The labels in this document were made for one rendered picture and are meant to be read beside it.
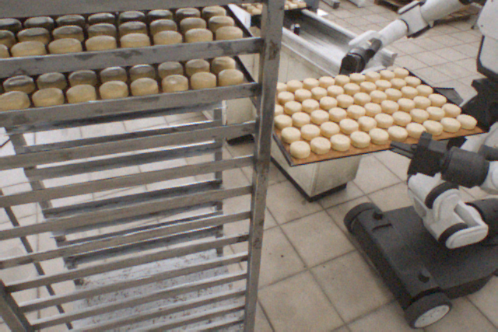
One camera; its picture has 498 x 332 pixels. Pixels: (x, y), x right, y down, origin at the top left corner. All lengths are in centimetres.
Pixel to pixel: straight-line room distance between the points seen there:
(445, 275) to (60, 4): 176
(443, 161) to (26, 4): 91
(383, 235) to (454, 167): 97
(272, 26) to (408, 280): 138
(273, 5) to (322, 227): 163
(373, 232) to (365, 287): 26
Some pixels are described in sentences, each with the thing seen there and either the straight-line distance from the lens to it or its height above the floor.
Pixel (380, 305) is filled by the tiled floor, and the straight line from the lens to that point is 193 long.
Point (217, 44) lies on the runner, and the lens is 67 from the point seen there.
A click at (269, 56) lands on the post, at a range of 67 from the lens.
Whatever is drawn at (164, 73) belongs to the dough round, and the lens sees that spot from 78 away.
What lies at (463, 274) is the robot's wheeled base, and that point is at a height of 17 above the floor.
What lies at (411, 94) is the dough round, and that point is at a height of 102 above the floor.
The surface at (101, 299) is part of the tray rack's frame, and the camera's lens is 173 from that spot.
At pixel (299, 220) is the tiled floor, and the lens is 213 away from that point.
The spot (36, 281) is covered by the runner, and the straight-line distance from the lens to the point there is 104.
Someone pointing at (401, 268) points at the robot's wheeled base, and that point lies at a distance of 184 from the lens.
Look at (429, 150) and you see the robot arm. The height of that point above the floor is 104.
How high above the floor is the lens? 158
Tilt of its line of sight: 38 degrees down
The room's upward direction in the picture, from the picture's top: 2 degrees clockwise
